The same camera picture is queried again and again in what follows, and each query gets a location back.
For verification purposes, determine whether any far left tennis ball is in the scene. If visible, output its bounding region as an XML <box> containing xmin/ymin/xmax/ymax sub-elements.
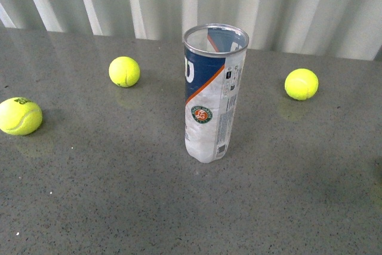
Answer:
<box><xmin>1</xmin><ymin>97</ymin><xmax>42</xmax><ymax>136</ymax></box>

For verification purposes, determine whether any clear Wilson tennis ball can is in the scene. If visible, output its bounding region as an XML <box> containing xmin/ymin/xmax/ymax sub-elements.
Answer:
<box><xmin>183</xmin><ymin>23</ymin><xmax>249</xmax><ymax>163</ymax></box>

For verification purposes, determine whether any tennis ball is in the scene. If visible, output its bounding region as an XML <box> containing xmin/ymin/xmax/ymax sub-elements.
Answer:
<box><xmin>284</xmin><ymin>68</ymin><xmax>319</xmax><ymax>100</ymax></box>
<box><xmin>1</xmin><ymin>97</ymin><xmax>42</xmax><ymax>136</ymax></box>
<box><xmin>109</xmin><ymin>56</ymin><xmax>140</xmax><ymax>88</ymax></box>

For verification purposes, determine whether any right tennis ball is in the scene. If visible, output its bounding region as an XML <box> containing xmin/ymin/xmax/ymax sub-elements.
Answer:
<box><xmin>284</xmin><ymin>68</ymin><xmax>319</xmax><ymax>100</ymax></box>

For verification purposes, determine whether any white pleated curtain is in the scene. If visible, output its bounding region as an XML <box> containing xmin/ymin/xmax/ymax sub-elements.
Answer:
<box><xmin>1</xmin><ymin>0</ymin><xmax>381</xmax><ymax>61</ymax></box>

